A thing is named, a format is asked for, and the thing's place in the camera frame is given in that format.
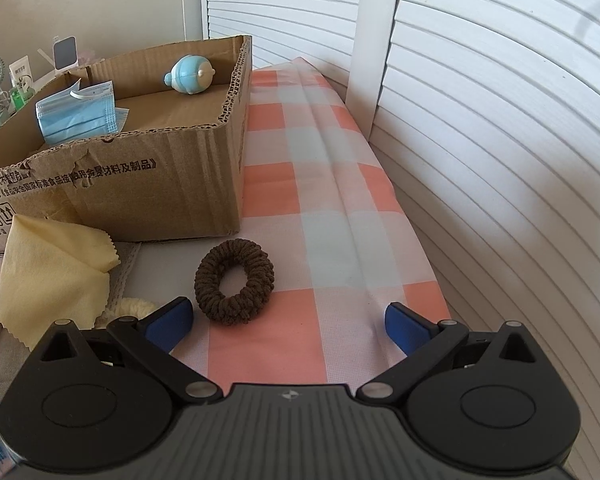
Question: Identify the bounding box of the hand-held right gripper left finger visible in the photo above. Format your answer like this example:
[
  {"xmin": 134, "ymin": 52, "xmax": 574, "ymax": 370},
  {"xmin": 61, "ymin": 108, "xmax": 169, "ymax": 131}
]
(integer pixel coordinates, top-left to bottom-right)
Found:
[{"xmin": 27, "ymin": 297, "xmax": 221, "ymax": 406}]

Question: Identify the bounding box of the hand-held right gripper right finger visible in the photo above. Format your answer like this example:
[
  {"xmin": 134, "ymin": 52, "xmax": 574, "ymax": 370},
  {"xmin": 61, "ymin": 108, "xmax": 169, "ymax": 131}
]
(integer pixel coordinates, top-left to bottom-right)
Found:
[{"xmin": 356, "ymin": 302, "xmax": 551, "ymax": 406}]

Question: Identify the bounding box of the brown hair scrunchie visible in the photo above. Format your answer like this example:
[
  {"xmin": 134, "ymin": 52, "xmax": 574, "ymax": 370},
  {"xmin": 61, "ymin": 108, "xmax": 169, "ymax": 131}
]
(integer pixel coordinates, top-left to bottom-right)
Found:
[{"xmin": 195, "ymin": 240, "xmax": 276, "ymax": 324}]

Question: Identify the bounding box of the cream fluffy hair tie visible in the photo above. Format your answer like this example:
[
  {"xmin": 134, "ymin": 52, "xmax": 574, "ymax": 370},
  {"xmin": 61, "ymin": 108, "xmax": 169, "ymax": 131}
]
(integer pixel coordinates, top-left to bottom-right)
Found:
[{"xmin": 100, "ymin": 297, "xmax": 156, "ymax": 331}]

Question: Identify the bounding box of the grey lace-edged pouch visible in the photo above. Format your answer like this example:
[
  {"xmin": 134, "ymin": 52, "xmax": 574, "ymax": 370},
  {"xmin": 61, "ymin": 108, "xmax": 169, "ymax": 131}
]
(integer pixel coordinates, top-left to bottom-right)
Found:
[{"xmin": 0, "ymin": 241, "xmax": 143, "ymax": 396}]

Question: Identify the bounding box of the yellow cleaning cloth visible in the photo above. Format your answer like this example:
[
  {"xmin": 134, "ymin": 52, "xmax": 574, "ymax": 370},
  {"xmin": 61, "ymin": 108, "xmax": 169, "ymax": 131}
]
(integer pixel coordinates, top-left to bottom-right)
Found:
[{"xmin": 0, "ymin": 214, "xmax": 122, "ymax": 352}]

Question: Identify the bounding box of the brown cardboard box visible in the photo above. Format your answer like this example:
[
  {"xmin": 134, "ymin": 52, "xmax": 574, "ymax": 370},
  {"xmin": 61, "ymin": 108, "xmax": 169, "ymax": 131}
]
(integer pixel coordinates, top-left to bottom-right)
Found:
[{"xmin": 0, "ymin": 35, "xmax": 253, "ymax": 253}]

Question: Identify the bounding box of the white louvered door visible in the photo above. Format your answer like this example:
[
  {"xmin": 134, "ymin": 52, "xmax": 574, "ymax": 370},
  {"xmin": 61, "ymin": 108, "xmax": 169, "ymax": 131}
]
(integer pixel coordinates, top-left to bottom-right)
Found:
[
  {"xmin": 200, "ymin": 0, "xmax": 406, "ymax": 141},
  {"xmin": 370, "ymin": 0, "xmax": 600, "ymax": 480}
]

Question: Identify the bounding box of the blue round toy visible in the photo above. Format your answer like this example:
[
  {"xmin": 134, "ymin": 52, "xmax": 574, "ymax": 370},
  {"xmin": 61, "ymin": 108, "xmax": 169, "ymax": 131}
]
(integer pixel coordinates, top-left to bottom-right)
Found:
[{"xmin": 163, "ymin": 55, "xmax": 216, "ymax": 95}]

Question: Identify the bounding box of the white device with dark screen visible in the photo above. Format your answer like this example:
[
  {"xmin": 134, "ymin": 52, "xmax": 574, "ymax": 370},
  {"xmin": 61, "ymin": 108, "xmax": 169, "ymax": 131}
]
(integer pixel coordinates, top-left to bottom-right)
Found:
[{"xmin": 52, "ymin": 36, "xmax": 79, "ymax": 72}]

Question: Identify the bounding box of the white card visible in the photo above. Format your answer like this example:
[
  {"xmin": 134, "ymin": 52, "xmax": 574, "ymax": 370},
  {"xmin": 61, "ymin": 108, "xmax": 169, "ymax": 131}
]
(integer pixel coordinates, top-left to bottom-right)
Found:
[{"xmin": 9, "ymin": 57, "xmax": 34, "ymax": 87}]

